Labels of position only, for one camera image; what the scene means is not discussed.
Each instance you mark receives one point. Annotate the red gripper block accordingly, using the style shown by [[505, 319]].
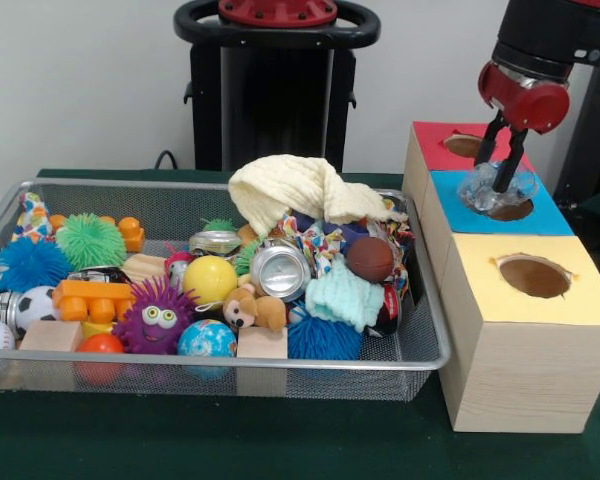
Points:
[[535, 107]]

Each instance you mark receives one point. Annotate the crushed clear plastic bottle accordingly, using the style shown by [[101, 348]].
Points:
[[480, 195]]

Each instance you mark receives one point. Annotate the cream knitted cloth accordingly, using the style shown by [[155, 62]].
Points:
[[290, 185]]

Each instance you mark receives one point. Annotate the blue spiky rubber ball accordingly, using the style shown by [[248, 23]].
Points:
[[30, 261]]

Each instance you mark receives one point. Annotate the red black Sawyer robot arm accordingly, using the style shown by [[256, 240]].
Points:
[[545, 30]]

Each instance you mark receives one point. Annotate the wooden box with three holes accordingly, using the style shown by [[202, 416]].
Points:
[[520, 375]]

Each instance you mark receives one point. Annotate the shallow silver mesh bin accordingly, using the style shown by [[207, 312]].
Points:
[[330, 385]]

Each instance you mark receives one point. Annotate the black upright panel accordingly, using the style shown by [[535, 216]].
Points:
[[595, 150]]

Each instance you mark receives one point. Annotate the brown toy football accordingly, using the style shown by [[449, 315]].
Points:
[[370, 259]]

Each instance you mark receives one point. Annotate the smooth yellow ball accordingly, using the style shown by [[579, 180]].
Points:
[[210, 280]]

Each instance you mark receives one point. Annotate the blue white patterned ball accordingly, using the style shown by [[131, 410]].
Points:
[[207, 340]]

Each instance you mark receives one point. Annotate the purple spiky ball with eyes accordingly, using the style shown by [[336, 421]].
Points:
[[150, 325]]

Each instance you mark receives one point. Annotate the dark green table cloth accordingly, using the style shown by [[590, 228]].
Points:
[[230, 440]]

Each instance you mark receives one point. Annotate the green spiky ball with eyes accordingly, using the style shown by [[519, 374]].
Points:
[[91, 240]]

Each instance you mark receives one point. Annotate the orange toy building brick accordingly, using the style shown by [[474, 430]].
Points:
[[92, 295]]

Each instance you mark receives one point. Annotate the red orange ball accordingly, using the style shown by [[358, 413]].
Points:
[[101, 346]]

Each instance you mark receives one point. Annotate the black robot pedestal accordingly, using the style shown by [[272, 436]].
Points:
[[275, 100]]

